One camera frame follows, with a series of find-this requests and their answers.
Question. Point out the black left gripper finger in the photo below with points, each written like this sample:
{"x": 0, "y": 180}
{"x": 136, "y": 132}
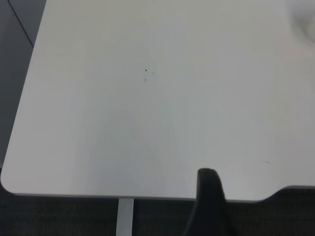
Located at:
{"x": 211, "y": 201}

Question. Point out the white table leg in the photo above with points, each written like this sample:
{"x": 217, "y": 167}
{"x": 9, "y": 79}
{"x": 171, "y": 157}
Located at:
{"x": 125, "y": 216}

